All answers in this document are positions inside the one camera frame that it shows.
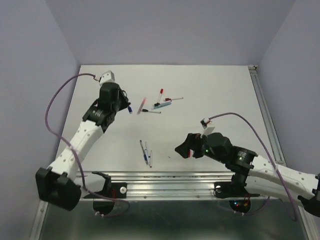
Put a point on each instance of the translucent red pen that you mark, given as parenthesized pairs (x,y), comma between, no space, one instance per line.
(141,105)

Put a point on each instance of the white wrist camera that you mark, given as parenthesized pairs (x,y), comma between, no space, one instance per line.
(208,126)
(107,77)

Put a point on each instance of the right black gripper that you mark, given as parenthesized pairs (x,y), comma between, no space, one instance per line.
(192,141)

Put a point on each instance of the thin pen black cap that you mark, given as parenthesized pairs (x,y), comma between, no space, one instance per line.
(150,111)

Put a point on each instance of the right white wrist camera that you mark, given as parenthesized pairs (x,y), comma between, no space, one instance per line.
(208,126)

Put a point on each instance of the light blue pen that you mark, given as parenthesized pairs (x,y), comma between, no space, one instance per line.
(161,105)

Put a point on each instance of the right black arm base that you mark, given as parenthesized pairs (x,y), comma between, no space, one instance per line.
(235,188)

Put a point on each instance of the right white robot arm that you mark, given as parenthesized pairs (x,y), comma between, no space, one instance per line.
(253,175)

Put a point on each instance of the aluminium front rail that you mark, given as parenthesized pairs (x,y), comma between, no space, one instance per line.
(171,206)

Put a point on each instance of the blue ballpoint pen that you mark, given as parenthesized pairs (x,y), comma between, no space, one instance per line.
(145,156)

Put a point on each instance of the aluminium right side rail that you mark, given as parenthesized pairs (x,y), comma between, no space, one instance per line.
(267,119)

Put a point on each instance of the uncapped white blue marker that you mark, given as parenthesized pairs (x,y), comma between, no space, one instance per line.
(150,157)

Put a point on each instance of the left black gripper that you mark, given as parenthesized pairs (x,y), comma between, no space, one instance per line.
(124,103)

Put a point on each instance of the white marker blue cap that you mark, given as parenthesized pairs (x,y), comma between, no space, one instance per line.
(147,152)

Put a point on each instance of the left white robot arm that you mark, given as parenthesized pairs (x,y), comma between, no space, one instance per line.
(55,184)

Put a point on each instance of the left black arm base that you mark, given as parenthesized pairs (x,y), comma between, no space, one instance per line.
(109,198)

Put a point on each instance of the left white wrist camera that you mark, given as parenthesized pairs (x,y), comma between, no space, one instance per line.
(107,77)

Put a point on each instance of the aluminium rail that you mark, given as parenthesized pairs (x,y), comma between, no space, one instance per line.
(267,119)
(171,206)

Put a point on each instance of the white marker red cap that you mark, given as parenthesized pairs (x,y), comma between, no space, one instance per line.
(160,95)

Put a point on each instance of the thin white red pen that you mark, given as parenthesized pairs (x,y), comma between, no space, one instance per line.
(168,99)

